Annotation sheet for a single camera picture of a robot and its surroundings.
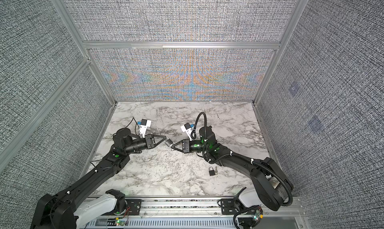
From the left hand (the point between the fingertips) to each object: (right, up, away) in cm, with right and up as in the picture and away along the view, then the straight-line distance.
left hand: (165, 138), depth 73 cm
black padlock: (+1, -2, 0) cm, 2 cm away
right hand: (+3, -4, 0) cm, 5 cm away
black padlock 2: (+24, -21, +12) cm, 34 cm away
